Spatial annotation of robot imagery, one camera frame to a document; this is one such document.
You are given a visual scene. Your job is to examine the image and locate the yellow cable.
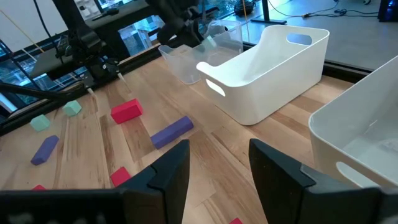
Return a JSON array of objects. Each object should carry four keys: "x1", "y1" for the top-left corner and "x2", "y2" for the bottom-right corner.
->
[
  {"x1": 0, "y1": 9, "x2": 45, "y2": 53},
  {"x1": 243, "y1": 0, "x2": 251, "y2": 44}
]

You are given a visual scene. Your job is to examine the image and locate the dark grey desk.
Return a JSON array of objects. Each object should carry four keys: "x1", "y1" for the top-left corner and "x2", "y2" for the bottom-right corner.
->
[{"x1": 27, "y1": 46, "x2": 94, "y2": 80}]

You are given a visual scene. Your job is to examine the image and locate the clear plastic bin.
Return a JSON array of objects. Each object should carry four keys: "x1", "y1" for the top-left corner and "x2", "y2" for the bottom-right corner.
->
[{"x1": 157, "y1": 19, "x2": 244, "y2": 85}]

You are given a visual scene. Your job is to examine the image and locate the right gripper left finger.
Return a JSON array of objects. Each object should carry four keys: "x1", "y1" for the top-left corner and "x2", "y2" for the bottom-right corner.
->
[{"x1": 119, "y1": 139, "x2": 191, "y2": 224}]

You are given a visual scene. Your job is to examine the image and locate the black equipment case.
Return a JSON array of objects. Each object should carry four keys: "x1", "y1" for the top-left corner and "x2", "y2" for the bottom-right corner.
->
[{"x1": 377, "y1": 0, "x2": 398, "y2": 22}]

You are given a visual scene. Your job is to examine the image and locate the small teal block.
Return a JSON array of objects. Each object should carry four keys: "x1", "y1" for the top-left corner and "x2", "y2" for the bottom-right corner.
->
[
  {"x1": 62, "y1": 100, "x2": 83, "y2": 118},
  {"x1": 29, "y1": 114, "x2": 51, "y2": 133}
]

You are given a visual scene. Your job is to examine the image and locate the white plastic bin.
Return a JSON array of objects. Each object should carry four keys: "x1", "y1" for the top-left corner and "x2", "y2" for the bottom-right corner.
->
[
  {"x1": 195, "y1": 24, "x2": 330, "y2": 126},
  {"x1": 308, "y1": 55, "x2": 398, "y2": 189}
]

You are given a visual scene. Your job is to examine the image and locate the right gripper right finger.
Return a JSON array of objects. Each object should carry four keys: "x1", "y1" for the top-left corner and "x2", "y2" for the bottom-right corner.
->
[{"x1": 248, "y1": 138, "x2": 383, "y2": 224}]

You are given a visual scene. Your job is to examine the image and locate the purple block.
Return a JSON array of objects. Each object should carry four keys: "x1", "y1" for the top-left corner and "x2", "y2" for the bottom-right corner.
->
[
  {"x1": 150, "y1": 115, "x2": 195, "y2": 150},
  {"x1": 30, "y1": 134, "x2": 60, "y2": 166}
]

